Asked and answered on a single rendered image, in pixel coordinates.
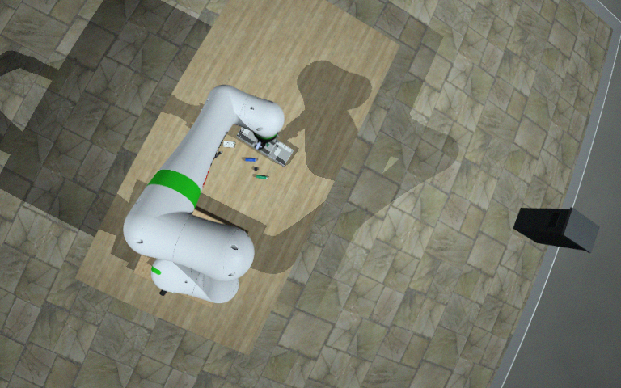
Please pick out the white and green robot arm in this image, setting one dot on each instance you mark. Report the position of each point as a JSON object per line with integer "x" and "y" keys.
{"x": 160, "y": 224}

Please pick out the white three-compartment bin rack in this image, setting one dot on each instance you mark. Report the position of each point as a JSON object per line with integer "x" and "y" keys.
{"x": 280, "y": 152}

